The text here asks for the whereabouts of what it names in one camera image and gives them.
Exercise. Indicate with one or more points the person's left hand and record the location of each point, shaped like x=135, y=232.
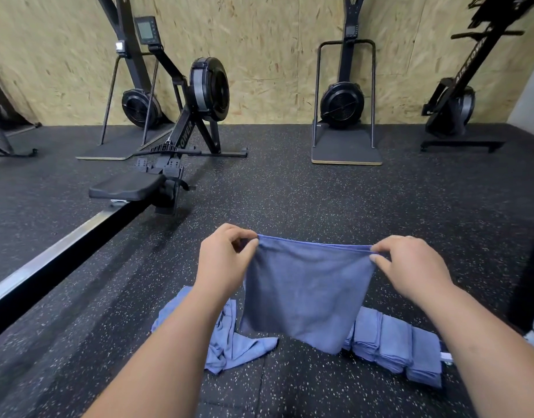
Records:
x=222, y=263

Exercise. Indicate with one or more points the person's right hand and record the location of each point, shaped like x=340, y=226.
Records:
x=415, y=267

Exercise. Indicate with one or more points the blue towel pile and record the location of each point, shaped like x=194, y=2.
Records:
x=219, y=339

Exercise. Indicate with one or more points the plain blue towel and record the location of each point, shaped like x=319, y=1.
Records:
x=306, y=287

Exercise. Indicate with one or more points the person's left forearm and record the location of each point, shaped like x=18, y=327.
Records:
x=154, y=361

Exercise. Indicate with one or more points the person's right forearm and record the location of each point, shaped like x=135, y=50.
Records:
x=498, y=357

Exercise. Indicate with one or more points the black upright exercise machine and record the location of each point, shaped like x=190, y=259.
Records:
x=450, y=107

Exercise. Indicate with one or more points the black ski trainer wooden-edged platform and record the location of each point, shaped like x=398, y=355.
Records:
x=342, y=104

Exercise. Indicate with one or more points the black ski trainer grey platform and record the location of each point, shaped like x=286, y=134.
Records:
x=132, y=104

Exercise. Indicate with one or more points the black rowing machine with rail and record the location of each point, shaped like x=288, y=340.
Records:
x=88, y=226

